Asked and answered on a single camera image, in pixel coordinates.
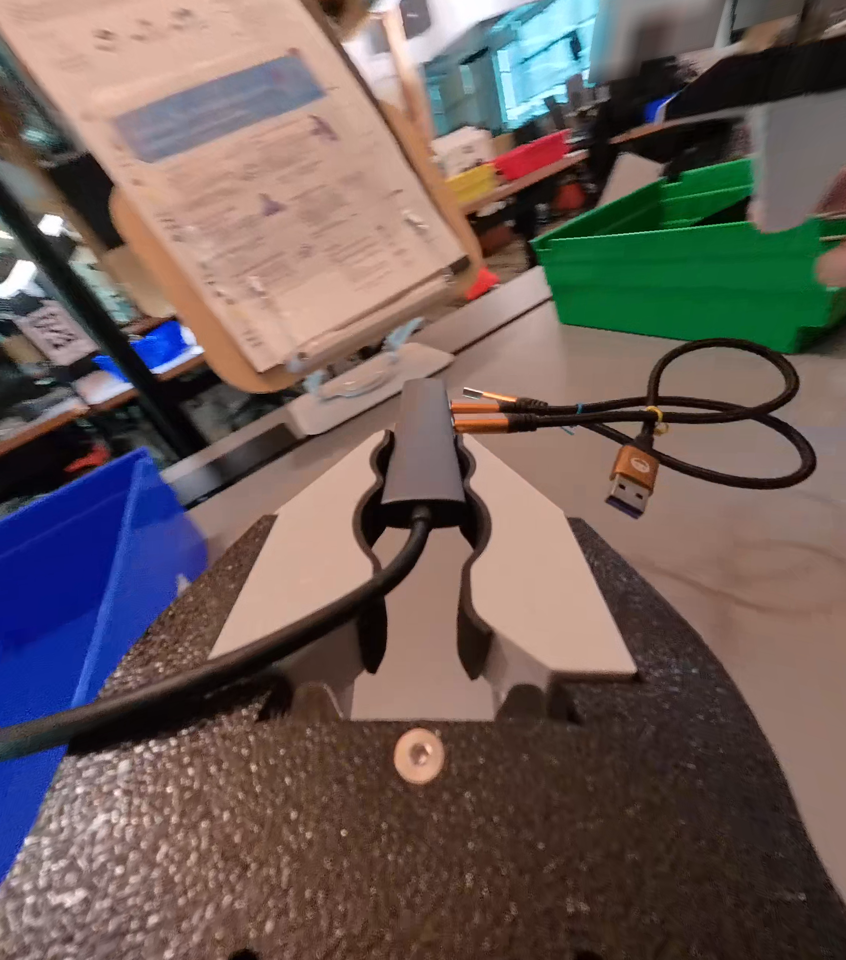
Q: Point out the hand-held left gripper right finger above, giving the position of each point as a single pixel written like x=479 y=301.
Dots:
x=558 y=600

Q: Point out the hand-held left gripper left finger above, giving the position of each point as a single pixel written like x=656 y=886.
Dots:
x=295 y=592

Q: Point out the green plastic bin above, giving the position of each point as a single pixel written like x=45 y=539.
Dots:
x=678 y=285

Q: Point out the dark usb hub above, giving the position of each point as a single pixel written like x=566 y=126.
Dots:
x=423 y=442

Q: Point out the blue plastic bin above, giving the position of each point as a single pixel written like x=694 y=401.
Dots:
x=55 y=585

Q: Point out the black flat panel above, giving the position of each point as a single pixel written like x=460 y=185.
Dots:
x=235 y=457

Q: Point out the white hanging card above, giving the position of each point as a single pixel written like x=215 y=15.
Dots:
x=629 y=180

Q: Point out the white stand base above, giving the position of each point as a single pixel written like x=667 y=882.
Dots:
x=393 y=375

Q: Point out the wooden table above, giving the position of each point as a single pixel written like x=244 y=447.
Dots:
x=17 y=431
x=535 y=180

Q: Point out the red plastic bin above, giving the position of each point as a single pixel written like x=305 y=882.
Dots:
x=531 y=156

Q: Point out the blue storage bin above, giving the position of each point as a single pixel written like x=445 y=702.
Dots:
x=152 y=349

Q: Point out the orange traffic cone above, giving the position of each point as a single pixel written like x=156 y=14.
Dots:
x=481 y=283

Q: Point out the yellow plastic bin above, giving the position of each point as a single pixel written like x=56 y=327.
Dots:
x=471 y=184

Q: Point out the white cardboard box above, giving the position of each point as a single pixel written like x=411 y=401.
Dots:
x=464 y=146

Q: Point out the marker tag on tripod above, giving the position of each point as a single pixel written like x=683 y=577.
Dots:
x=55 y=334

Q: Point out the green pole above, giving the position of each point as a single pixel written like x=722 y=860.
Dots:
x=77 y=300

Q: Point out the wooden document stand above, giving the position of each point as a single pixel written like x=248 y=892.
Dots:
x=258 y=187

